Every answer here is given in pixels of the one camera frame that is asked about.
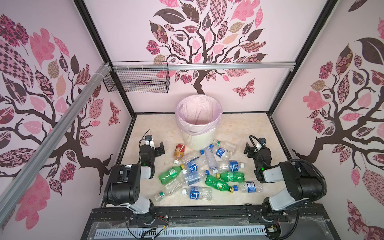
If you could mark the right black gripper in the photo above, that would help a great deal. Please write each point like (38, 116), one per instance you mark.
(250, 149)

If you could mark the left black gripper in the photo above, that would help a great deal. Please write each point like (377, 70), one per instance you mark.
(157, 150)

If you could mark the red label orange bottle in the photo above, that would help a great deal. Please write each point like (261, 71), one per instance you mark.
(179, 151)

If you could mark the clear bottle green cap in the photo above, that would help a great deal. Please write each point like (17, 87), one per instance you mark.
(169, 189)
(230, 147)

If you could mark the green bottle yellow cap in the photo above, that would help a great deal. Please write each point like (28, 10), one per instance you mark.
(170, 174)
(218, 184)

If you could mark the small blue label bottle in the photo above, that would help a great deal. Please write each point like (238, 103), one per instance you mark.
(220, 152)

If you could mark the clear bottle white cap blue label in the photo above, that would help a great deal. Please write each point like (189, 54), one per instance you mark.
(230, 166)

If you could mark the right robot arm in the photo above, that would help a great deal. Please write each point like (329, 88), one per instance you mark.
(304, 183)

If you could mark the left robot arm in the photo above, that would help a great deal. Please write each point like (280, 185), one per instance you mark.
(124, 184)

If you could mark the cream ribbed trash bin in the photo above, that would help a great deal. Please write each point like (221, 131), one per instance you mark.
(198, 142)

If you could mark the pink plastic bin liner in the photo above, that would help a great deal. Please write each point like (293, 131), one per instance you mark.
(198, 114)

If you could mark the blue label bottle right lower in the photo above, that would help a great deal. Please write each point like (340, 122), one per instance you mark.
(248, 187)

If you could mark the clear bottle blue cap crushed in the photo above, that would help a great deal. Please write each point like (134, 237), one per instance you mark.
(189, 157)

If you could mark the clear bottle blue cap centre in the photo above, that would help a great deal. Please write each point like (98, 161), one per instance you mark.
(195, 177)

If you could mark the clear bottle blue cap tall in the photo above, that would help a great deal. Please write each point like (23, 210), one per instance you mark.
(210, 157)

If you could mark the blue label bottle front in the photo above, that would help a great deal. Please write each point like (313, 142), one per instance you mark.
(198, 193)

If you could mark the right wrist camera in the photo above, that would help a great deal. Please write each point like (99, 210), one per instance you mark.
(261, 143)

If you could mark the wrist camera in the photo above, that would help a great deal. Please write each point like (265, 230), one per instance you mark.
(149, 141)
(261, 143)

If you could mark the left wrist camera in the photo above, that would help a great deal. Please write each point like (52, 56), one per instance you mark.
(149, 141)

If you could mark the black wire basket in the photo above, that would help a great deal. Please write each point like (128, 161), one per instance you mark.
(138, 77)

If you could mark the horizontal aluminium rail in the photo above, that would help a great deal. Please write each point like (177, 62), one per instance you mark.
(220, 66)

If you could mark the white slotted cable duct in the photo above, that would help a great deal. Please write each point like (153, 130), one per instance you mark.
(178, 232)

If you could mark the black base frame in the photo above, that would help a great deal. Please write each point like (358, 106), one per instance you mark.
(308, 222)

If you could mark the diagonal aluminium rail left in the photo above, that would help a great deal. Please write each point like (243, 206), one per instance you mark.
(23, 180)

